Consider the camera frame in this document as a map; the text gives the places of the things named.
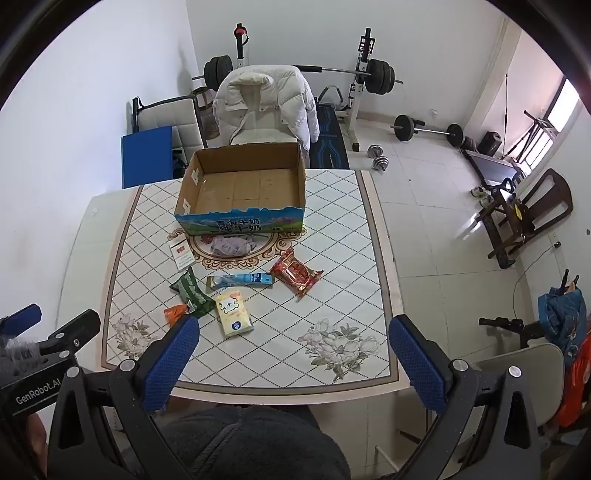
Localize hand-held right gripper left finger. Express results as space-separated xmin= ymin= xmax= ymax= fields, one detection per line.
xmin=46 ymin=315 xmax=201 ymax=480

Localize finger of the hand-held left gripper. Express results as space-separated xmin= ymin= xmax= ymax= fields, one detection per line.
xmin=39 ymin=309 xmax=101 ymax=360
xmin=0 ymin=303 xmax=43 ymax=340

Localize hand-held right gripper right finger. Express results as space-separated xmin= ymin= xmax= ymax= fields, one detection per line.
xmin=388 ymin=315 xmax=546 ymax=480

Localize green snack packet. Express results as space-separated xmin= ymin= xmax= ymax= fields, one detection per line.
xmin=169 ymin=270 xmax=215 ymax=319

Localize yellow tissue pack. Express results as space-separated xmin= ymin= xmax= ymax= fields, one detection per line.
xmin=215 ymin=286 xmax=256 ymax=340

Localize white red cigarette pack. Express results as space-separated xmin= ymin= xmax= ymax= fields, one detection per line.
xmin=167 ymin=240 xmax=195 ymax=271

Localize blue white tube packet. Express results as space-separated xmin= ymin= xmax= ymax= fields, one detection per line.
xmin=206 ymin=271 xmax=277 ymax=292

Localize purple cloth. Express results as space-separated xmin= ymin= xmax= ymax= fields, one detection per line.
xmin=210 ymin=234 xmax=259 ymax=257

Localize red snack packet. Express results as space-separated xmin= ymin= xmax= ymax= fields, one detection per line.
xmin=269 ymin=248 xmax=322 ymax=302

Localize cardboard box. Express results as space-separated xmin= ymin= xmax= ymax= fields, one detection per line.
xmin=174 ymin=142 xmax=308 ymax=236

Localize white plastic chair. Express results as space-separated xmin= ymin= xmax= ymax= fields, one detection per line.
xmin=471 ymin=342 xmax=567 ymax=435

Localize person's dark fleece clothing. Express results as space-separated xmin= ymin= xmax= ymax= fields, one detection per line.
xmin=159 ymin=405 xmax=352 ymax=480

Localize patterned top table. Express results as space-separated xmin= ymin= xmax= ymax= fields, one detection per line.
xmin=60 ymin=168 xmax=411 ymax=407

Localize blue jacket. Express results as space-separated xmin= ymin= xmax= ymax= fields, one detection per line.
xmin=538 ymin=286 xmax=588 ymax=356

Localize orange cloth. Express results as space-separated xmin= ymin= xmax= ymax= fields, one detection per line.
xmin=553 ymin=337 xmax=591 ymax=428

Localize blue board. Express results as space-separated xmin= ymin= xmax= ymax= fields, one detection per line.
xmin=121 ymin=126 xmax=175 ymax=190

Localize dark treadmill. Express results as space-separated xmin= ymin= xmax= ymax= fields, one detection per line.
xmin=462 ymin=148 xmax=523 ymax=186

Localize dark wooden chair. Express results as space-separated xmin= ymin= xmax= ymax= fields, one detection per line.
xmin=475 ymin=168 xmax=574 ymax=271

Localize black bag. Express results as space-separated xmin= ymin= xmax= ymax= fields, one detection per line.
xmin=478 ymin=131 xmax=502 ymax=156

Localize beige cushioned chair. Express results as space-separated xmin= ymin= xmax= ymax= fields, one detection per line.
xmin=131 ymin=95 xmax=207 ymax=163

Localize small barbell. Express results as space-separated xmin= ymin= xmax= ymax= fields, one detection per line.
xmin=390 ymin=114 xmax=465 ymax=148

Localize black blue weight bench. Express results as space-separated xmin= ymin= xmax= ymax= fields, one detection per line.
xmin=309 ymin=104 xmax=350 ymax=169

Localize clear water jug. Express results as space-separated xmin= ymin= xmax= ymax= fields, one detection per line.
xmin=198 ymin=99 xmax=222 ymax=141

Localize white upholstered chair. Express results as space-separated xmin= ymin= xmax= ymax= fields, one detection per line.
xmin=228 ymin=108 xmax=301 ymax=148

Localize white bench press rack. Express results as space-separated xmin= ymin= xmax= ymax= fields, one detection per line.
xmin=233 ymin=22 xmax=376 ymax=153

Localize white puffer jacket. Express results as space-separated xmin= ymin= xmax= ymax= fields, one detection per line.
xmin=212 ymin=65 xmax=320 ymax=151

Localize barbell with black plates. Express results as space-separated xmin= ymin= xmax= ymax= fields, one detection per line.
xmin=191 ymin=55 xmax=403 ymax=96

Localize black scooter handlebar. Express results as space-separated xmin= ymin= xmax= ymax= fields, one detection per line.
xmin=479 ymin=316 xmax=546 ymax=350

